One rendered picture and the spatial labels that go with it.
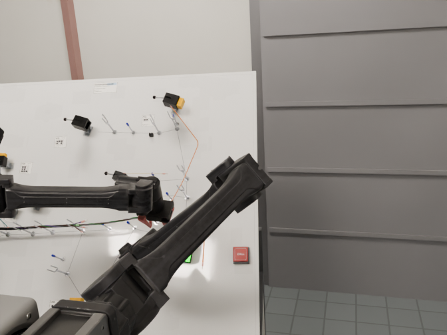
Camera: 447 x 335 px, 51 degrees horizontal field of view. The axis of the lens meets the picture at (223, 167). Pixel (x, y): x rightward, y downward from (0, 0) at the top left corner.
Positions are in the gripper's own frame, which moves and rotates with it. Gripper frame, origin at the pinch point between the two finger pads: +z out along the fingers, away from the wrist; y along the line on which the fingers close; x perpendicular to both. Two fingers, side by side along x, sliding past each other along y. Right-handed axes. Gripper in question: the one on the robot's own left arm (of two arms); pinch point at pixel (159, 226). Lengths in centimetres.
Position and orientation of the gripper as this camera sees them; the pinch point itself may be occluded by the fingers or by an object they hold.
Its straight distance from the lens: 149.0
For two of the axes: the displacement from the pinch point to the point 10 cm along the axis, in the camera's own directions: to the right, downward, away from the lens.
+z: 0.4, 7.1, 7.0
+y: -9.8, -1.1, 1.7
